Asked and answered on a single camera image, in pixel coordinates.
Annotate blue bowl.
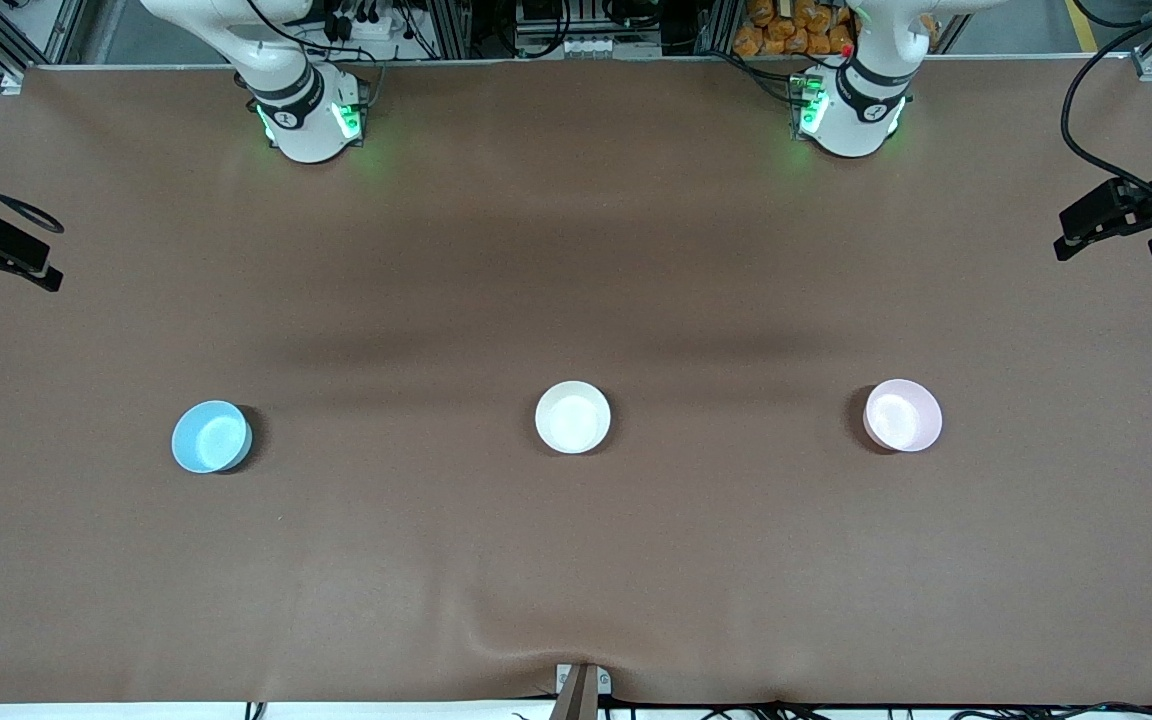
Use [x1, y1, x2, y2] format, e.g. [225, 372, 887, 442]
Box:
[171, 400, 254, 475]

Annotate pink bowl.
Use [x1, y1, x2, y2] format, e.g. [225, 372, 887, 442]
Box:
[862, 378, 944, 454]

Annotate white bowl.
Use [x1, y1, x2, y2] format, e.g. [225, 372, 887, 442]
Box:
[534, 380, 613, 456]

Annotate orange snack bags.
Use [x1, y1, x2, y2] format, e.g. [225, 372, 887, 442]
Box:
[733, 0, 937, 58]

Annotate white power strip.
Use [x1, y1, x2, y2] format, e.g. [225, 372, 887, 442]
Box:
[324, 0, 409, 43]

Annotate brown table mat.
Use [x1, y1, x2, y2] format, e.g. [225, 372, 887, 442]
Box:
[0, 55, 1152, 706]

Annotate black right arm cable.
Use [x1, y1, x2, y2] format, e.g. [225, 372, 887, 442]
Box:
[0, 148, 67, 236]

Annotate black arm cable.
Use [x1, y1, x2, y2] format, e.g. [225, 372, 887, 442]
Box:
[0, 148, 67, 236]
[1061, 0, 1152, 213]

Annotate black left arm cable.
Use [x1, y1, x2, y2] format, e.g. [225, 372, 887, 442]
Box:
[1061, 0, 1152, 213]

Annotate aluminium frame post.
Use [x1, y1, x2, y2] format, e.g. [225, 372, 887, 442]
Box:
[426, 0, 472, 59]
[696, 0, 737, 56]

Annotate grey metal clamp bracket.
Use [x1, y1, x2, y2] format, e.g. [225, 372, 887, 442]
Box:
[556, 663, 612, 720]

